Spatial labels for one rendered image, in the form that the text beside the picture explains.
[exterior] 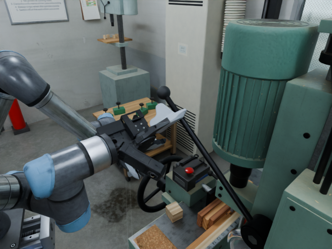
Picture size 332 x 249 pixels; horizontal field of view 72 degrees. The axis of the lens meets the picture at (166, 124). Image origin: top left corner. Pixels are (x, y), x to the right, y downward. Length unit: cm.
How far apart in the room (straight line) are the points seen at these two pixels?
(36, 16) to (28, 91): 257
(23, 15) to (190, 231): 299
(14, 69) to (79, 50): 272
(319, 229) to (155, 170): 30
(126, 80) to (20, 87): 204
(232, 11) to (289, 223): 169
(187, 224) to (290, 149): 45
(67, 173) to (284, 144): 42
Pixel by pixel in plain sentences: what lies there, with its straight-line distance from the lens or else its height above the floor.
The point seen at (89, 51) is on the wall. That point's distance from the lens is 356.
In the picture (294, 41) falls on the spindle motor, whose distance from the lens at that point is 48.
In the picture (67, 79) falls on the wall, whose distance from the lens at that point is 355.
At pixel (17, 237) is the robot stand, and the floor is 82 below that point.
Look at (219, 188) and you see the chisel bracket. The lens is 74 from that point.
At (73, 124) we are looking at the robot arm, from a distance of 89.
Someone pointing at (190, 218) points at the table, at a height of 90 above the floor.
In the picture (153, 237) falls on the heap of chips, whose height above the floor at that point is 93.
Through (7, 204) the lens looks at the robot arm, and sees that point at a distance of 58.
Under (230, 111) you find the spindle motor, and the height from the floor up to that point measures 133.
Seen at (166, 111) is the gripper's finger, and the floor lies 131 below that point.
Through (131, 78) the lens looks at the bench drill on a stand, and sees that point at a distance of 280.
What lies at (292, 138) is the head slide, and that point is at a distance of 49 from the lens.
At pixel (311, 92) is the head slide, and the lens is 46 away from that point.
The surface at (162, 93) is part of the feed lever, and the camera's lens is 57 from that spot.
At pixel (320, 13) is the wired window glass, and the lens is 193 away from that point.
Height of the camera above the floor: 156
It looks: 30 degrees down
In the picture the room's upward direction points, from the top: straight up
